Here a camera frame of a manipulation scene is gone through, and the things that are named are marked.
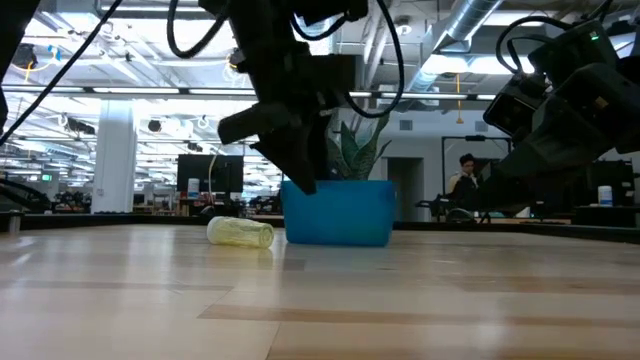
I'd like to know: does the thin black cable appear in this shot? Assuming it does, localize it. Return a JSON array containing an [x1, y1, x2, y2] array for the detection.
[[0, 0, 125, 147]]

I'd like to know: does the white pillar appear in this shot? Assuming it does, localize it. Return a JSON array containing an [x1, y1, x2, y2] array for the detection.
[[91, 99, 138, 215]]

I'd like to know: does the pale yellow pill bottle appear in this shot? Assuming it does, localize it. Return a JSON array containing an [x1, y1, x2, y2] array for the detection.
[[206, 215, 276, 250]]

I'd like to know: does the long ceiling light strip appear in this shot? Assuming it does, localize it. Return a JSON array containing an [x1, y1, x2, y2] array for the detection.
[[347, 89, 499, 101], [0, 84, 259, 97]]

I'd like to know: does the green snake plant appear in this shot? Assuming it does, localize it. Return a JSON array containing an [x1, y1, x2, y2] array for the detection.
[[324, 112, 394, 182]]

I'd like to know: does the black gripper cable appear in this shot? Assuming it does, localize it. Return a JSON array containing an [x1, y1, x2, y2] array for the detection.
[[494, 14, 572, 76], [343, 0, 407, 120], [166, 0, 232, 59]]

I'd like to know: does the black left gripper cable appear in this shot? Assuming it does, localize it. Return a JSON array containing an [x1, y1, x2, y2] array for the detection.
[[343, 0, 407, 120], [166, 0, 232, 59]]

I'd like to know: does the blue plastic basket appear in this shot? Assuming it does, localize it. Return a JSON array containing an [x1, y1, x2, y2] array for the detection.
[[279, 179, 398, 248]]

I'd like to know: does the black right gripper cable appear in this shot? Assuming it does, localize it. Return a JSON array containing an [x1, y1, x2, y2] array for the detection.
[[494, 14, 572, 76]]

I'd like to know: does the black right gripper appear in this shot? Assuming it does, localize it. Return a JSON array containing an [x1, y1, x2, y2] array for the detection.
[[479, 18, 640, 212]]

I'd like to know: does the black monitor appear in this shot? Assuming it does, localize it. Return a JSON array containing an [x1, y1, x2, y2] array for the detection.
[[176, 153, 245, 217]]

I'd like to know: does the black rig frame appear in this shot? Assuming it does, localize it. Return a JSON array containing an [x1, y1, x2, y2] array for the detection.
[[441, 133, 513, 201]]

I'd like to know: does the yellow pendant cable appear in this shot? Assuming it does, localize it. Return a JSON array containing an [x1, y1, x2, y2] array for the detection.
[[453, 72, 465, 125]]

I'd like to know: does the black aluminium table frame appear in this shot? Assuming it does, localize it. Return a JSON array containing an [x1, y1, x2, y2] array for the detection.
[[0, 211, 640, 245]]

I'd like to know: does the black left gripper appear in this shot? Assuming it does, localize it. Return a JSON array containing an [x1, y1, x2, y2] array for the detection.
[[199, 0, 371, 196]]

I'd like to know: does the person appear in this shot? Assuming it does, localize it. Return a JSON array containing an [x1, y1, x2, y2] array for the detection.
[[446, 152, 484, 214]]

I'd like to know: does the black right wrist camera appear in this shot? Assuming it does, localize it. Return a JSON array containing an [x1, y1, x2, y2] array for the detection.
[[482, 73, 552, 142]]

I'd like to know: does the silver ceiling duct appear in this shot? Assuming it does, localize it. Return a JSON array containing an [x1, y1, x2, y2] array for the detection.
[[399, 0, 501, 94]]

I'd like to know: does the black slanted frame strut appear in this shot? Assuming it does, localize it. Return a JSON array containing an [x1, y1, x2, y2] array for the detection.
[[0, 172, 61, 214]]

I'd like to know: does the black monitor bank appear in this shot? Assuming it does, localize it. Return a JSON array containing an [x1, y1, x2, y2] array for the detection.
[[589, 158, 637, 209]]

